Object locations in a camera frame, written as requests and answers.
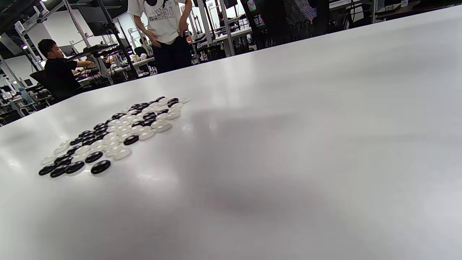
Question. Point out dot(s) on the mixed black white go stones pile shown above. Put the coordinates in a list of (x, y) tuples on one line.
[(108, 139)]

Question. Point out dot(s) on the black mesh office chair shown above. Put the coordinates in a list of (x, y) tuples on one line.
[(274, 21)]

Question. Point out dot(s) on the black monitor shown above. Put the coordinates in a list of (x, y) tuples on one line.
[(95, 21)]

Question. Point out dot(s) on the black desk chair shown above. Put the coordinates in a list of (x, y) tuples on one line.
[(41, 81)]

